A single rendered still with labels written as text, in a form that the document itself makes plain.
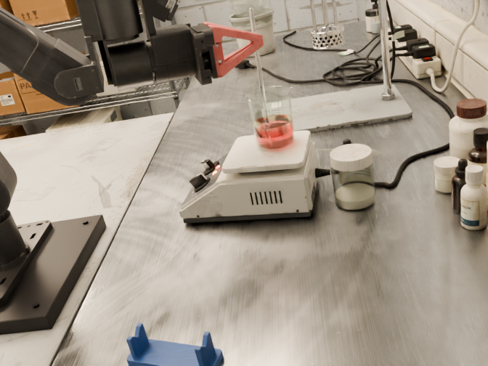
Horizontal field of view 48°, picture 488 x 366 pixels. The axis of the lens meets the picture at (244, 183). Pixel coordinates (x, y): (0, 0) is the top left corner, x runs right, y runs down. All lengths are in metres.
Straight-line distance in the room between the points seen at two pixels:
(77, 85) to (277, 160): 0.28
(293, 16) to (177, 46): 2.48
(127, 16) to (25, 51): 0.13
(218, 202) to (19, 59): 0.32
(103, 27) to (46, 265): 0.33
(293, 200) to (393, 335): 0.27
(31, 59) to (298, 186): 0.38
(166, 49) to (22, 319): 0.37
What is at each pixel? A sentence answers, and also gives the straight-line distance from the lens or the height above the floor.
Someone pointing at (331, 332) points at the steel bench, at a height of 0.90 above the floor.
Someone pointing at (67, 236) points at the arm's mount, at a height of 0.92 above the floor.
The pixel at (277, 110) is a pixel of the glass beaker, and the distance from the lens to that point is 0.77.
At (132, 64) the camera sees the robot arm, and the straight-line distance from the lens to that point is 0.71.
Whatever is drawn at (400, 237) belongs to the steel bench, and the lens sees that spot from 0.73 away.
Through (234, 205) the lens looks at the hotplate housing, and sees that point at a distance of 0.79.
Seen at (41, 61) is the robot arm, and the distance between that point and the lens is 0.70.
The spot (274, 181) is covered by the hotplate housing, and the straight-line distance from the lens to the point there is 0.76.
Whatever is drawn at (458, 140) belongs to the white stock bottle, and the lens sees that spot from 0.83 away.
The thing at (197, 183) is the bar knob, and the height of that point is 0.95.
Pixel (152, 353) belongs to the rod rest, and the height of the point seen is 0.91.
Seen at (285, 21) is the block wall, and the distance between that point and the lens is 3.17.
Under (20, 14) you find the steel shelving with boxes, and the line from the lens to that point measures 3.09.
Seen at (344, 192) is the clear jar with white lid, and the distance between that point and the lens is 0.77.
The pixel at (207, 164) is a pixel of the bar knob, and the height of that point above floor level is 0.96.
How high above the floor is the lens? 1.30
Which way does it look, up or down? 26 degrees down
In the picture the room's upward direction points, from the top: 11 degrees counter-clockwise
